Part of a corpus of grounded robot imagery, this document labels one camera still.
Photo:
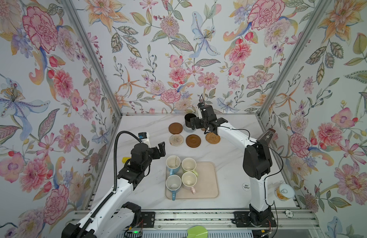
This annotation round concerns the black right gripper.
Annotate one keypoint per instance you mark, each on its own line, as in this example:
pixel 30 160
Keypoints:
pixel 197 120

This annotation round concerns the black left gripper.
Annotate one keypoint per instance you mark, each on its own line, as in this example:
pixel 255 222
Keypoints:
pixel 162 151

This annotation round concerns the multicolour stitched round coaster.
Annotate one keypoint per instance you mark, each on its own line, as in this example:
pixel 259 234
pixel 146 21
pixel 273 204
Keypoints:
pixel 176 140

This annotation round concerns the round woven rattan coaster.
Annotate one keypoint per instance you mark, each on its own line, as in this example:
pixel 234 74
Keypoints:
pixel 212 138

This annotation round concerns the round wooden coaster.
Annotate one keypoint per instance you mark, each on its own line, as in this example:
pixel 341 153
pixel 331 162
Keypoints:
pixel 175 128

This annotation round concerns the ridged brown wooden coaster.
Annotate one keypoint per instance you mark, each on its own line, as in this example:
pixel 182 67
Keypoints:
pixel 193 141

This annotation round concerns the blue mug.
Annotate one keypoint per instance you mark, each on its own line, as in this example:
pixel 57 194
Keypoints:
pixel 173 184
pixel 173 164

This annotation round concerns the cream mug pink handle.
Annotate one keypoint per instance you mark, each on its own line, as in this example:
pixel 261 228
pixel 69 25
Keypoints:
pixel 189 180

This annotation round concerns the black mug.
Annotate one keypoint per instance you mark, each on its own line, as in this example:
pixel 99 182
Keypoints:
pixel 187 119

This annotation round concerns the grey-blue woven round coaster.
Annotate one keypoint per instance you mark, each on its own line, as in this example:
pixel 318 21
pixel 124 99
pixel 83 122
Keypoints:
pixel 187 129

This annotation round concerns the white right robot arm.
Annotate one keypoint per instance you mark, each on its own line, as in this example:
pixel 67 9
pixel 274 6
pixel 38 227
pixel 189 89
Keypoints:
pixel 257 161

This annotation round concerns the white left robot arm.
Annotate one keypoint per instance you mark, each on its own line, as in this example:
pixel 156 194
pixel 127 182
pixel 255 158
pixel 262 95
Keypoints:
pixel 112 196

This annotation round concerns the small yellow block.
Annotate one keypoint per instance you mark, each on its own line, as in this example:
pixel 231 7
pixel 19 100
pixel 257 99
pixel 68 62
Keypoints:
pixel 125 159

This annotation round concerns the brown wooden metronome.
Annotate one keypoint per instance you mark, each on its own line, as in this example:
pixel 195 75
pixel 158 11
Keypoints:
pixel 268 136

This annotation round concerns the beige rubber tray mat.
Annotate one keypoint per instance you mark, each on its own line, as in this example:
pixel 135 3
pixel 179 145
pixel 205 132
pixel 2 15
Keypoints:
pixel 206 186

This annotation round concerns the round white sticker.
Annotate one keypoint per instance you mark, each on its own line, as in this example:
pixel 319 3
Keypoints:
pixel 246 187

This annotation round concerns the green round object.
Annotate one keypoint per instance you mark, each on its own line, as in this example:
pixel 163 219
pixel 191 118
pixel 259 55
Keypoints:
pixel 197 232

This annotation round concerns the yellow white floral cup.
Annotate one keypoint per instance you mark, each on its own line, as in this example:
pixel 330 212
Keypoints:
pixel 284 192

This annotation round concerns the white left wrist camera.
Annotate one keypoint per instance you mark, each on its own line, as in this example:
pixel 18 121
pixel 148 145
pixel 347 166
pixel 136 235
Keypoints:
pixel 145 138

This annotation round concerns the cream mug green handle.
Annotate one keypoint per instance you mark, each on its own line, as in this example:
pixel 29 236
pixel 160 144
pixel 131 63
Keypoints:
pixel 189 165

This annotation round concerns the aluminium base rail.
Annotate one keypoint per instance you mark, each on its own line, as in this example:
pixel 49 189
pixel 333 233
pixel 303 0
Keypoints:
pixel 218 223

